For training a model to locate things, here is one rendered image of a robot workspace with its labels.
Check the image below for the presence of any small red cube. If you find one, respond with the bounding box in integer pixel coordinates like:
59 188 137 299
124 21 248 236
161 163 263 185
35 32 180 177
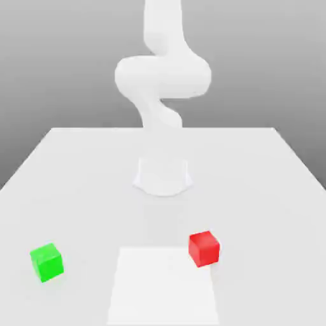
188 230 220 268

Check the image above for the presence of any small green cube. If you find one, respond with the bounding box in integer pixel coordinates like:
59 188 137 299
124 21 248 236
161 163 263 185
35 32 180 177
29 242 65 283

